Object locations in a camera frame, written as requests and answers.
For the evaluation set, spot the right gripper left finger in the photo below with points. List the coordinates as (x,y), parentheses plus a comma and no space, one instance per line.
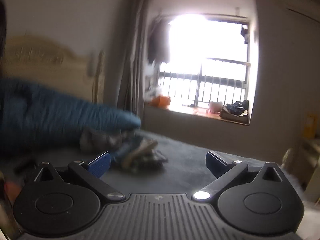
(77,181)

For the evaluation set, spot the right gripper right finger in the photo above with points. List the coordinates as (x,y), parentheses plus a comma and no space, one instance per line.
(240,181)

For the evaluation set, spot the dark clothes pile on bed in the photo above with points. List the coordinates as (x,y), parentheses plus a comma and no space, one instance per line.
(128,150)

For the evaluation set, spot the grey fleece bed blanket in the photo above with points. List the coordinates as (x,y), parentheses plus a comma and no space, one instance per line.
(185,171)

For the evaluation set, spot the metal window railing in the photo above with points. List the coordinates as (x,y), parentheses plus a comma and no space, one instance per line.
(196,84)

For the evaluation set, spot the grey window curtain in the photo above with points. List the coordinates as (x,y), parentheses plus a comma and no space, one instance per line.
(131,90)

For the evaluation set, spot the orange box on windowsill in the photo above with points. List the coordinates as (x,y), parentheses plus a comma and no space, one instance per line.
(160,101)

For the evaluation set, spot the cream carved wooden headboard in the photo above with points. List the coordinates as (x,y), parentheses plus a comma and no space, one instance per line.
(42,60)

